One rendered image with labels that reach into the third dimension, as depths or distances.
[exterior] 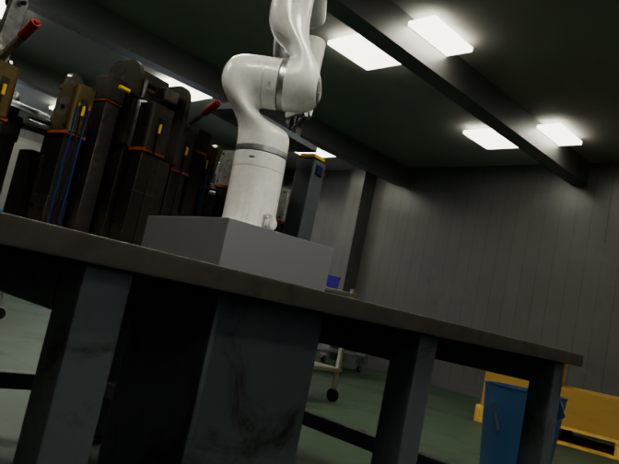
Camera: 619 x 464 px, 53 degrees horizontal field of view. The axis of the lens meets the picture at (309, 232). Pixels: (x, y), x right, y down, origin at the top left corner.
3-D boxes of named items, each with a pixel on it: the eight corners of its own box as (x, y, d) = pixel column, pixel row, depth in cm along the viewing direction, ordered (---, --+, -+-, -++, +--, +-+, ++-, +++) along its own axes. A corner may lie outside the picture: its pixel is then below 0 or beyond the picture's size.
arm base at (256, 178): (303, 246, 142) (317, 168, 145) (248, 228, 127) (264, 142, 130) (242, 240, 154) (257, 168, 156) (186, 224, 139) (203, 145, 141)
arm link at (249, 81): (283, 154, 137) (302, 52, 140) (202, 141, 138) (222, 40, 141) (288, 167, 148) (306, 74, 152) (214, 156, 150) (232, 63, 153)
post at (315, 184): (282, 293, 204) (309, 165, 210) (300, 295, 200) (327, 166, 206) (268, 289, 198) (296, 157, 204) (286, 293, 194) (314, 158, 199)
